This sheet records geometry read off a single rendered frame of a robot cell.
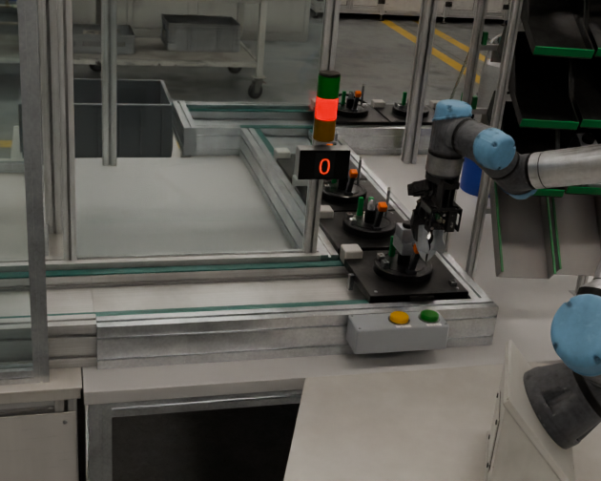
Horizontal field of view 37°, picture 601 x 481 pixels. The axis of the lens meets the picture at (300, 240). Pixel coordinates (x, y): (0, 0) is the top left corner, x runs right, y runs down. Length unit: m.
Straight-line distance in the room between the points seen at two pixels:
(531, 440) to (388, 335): 0.48
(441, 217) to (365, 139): 1.41
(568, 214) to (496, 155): 0.56
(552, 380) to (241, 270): 0.84
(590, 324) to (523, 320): 0.81
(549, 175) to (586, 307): 0.44
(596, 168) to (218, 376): 0.86
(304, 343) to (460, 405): 0.35
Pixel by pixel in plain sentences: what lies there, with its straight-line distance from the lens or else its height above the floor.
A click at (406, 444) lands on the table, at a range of 1.77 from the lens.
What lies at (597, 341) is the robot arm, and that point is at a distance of 1.48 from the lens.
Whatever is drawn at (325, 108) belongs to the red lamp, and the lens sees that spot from 2.07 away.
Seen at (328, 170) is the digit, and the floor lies 1.19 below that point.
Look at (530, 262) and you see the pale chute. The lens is 2.22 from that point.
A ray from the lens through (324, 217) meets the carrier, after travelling 2.43.
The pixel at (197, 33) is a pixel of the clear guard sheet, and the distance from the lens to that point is 2.02.
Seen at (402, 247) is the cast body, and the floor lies 1.05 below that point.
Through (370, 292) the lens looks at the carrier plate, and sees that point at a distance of 2.05.
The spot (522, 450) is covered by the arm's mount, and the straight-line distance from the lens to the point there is 1.61.
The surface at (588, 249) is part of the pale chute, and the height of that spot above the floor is 1.04.
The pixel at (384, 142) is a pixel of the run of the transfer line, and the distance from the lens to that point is 3.34.
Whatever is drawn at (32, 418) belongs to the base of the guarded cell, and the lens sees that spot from 1.91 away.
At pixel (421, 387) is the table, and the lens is 1.94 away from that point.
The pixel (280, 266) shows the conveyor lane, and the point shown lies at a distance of 2.18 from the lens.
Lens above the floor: 1.88
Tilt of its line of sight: 24 degrees down
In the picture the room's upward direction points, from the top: 5 degrees clockwise
